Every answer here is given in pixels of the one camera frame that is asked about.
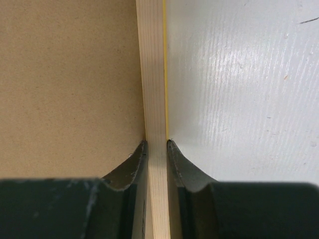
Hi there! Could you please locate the yellow wooden picture frame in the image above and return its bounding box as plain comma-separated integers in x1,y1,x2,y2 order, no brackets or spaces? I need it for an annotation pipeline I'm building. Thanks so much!
136,0,170,239

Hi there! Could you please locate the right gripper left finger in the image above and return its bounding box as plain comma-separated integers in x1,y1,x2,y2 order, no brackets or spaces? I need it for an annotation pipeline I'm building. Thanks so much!
0,141,148,239

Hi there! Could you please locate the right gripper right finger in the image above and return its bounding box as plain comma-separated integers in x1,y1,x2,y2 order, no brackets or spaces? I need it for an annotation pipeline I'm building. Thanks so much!
167,140,319,239

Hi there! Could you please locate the brown backing board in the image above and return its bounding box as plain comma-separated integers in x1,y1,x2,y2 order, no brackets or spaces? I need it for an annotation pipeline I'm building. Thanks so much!
0,0,145,180

